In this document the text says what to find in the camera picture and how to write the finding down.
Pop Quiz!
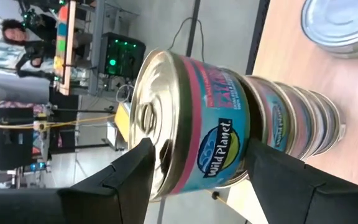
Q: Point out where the black floor cable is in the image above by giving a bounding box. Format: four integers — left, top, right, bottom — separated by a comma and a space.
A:
168, 17, 205, 62

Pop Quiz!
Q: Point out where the wooden shelf board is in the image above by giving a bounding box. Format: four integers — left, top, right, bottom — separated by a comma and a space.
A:
208, 0, 358, 224

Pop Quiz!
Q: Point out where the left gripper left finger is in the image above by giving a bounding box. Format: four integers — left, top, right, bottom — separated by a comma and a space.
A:
0, 138, 157, 224

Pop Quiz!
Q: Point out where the green Bumble Bee tuna can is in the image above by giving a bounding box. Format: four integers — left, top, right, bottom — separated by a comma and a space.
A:
300, 0, 358, 59

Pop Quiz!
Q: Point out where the black cabinet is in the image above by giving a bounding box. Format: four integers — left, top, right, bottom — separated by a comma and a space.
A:
0, 107, 51, 174

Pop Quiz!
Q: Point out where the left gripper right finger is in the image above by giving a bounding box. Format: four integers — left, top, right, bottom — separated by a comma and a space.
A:
246, 138, 358, 224

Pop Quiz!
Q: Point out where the table with coloured blocks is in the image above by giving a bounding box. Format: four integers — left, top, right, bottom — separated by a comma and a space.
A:
53, 0, 78, 96

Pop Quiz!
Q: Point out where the black shelf frame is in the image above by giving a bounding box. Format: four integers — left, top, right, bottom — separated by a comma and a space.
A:
246, 0, 272, 75

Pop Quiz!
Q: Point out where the person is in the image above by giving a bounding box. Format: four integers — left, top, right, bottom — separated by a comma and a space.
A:
0, 14, 58, 80

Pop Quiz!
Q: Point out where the yellow extension cable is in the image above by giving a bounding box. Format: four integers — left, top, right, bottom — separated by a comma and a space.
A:
0, 114, 116, 129

